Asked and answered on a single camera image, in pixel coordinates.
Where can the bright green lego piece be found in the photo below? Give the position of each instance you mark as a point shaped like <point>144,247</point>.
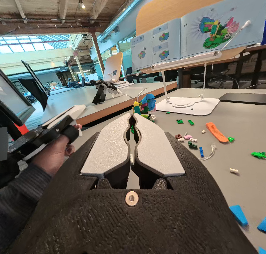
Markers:
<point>231,139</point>

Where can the pink lego piece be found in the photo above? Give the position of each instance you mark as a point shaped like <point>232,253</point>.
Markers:
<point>188,137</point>

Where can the skylight window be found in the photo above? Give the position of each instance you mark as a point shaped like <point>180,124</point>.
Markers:
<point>31,44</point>

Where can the ceiling light bulb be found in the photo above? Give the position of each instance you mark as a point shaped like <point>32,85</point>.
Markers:
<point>83,6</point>

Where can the green lego leaf piece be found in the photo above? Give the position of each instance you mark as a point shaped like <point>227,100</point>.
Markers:
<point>257,154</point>

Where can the silver ventilation duct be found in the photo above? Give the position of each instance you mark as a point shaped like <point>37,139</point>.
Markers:
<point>122,15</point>

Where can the wooden support post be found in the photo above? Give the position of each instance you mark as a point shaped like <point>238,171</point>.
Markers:
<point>97,52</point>

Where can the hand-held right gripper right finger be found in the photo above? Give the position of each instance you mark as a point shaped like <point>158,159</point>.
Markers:
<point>158,152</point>

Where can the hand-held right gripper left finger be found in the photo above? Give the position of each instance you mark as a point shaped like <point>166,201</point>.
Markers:
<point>108,150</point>

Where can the blue panel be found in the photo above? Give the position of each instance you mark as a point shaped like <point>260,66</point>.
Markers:
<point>264,32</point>

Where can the computer monitor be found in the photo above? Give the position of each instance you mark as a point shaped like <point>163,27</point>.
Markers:
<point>12,100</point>
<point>35,79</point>

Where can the orange brick separator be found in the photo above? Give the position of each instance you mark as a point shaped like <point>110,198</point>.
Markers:
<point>216,132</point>

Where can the idle black hand-held gripper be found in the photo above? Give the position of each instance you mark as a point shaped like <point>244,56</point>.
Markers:
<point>100,92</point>

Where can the blue lego wedge piece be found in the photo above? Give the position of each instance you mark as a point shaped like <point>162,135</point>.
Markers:
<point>263,251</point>
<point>262,226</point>
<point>239,215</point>

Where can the person's left hand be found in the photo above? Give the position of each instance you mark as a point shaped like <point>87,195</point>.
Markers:
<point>52,156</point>

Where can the transparent lego antenna piece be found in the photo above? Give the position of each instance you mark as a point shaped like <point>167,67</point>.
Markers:
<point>209,154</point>

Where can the dark green lego piece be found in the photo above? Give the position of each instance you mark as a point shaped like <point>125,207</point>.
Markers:
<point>192,145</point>

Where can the blue lego pin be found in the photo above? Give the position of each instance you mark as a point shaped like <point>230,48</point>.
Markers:
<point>201,152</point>

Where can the light blue instruction booklet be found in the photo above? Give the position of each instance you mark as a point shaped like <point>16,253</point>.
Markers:
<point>195,42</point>

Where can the brown wooden table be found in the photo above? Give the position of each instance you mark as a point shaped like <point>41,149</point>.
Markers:
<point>245,50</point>

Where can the person's left forearm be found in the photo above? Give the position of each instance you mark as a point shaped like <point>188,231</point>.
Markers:
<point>22,195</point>

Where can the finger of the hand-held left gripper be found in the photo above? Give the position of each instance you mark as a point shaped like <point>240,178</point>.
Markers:
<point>70,114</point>
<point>60,122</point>

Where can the lego butterfly model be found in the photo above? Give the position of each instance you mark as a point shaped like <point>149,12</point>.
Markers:
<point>146,105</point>

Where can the white lego pin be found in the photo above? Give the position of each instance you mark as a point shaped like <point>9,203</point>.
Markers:
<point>233,170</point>

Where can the brown round lego piece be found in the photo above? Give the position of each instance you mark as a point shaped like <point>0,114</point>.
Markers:
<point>178,136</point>

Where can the green lego plate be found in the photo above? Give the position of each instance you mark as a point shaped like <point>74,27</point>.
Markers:
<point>180,121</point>

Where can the orange red object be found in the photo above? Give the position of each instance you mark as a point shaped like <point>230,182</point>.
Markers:
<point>21,129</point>

